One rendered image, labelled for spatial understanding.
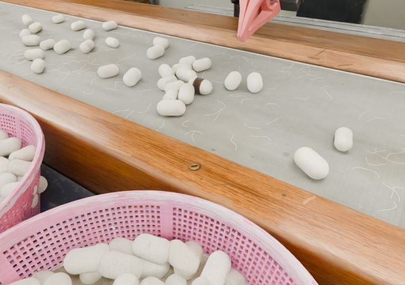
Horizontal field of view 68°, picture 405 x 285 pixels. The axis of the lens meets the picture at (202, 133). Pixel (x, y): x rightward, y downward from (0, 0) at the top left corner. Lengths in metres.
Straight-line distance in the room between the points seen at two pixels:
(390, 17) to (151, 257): 2.35
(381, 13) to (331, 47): 1.92
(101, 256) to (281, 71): 0.38
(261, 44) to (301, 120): 0.23
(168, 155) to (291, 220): 0.13
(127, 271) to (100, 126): 0.16
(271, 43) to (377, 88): 0.19
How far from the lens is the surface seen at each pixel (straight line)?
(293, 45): 0.57
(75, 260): 0.26
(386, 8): 2.46
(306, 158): 0.31
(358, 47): 0.58
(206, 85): 0.42
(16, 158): 0.39
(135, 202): 0.26
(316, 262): 0.24
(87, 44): 0.63
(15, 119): 0.43
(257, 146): 0.34
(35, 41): 0.72
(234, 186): 0.26
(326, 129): 0.39
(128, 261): 0.25
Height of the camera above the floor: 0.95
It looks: 36 degrees down
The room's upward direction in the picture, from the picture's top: 2 degrees counter-clockwise
